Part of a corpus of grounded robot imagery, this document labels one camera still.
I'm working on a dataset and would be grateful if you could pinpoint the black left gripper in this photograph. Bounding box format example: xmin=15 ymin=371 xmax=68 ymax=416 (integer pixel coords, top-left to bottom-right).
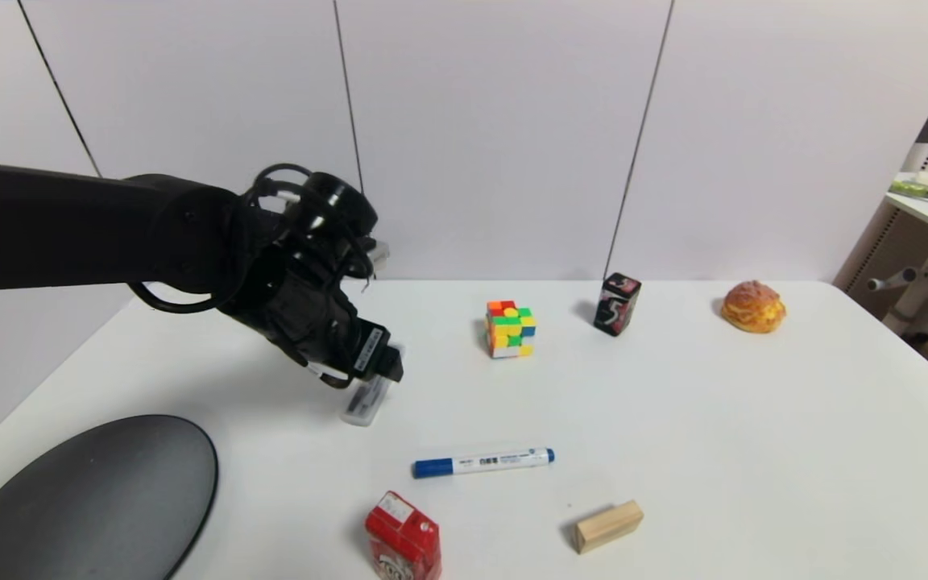
xmin=278 ymin=275 xmax=404 ymax=383

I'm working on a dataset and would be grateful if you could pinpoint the long gray plastic case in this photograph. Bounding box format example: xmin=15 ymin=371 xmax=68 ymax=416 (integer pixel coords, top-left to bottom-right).
xmin=340 ymin=345 xmax=406 ymax=428

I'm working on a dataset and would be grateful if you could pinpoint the gray oval plate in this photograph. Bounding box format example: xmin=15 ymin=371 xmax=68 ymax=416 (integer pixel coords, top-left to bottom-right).
xmin=0 ymin=415 xmax=219 ymax=580

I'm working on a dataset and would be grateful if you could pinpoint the scrambled multicolour puzzle cube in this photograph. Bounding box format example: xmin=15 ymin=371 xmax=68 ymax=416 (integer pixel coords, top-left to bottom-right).
xmin=484 ymin=300 xmax=538 ymax=360

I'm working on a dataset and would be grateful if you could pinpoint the white marker with blue cap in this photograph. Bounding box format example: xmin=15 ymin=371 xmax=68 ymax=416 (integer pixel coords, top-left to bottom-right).
xmin=412 ymin=447 xmax=556 ymax=480

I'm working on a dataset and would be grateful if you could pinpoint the red drink carton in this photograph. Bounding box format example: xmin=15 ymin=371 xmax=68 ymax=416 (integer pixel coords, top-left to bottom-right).
xmin=364 ymin=491 xmax=442 ymax=580

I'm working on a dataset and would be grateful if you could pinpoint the black gum box with numeral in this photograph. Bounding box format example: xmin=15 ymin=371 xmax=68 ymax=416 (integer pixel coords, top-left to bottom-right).
xmin=592 ymin=272 xmax=643 ymax=338

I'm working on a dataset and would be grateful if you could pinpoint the small wooden block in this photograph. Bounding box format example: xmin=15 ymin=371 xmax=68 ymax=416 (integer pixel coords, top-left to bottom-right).
xmin=574 ymin=499 xmax=644 ymax=555

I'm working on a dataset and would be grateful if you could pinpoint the golden cream puff bread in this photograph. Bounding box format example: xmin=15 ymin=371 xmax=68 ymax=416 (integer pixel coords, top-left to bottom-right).
xmin=719 ymin=280 xmax=788 ymax=335

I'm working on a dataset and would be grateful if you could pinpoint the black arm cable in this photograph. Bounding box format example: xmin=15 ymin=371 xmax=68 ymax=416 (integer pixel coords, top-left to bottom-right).
xmin=127 ymin=164 xmax=376 ymax=317

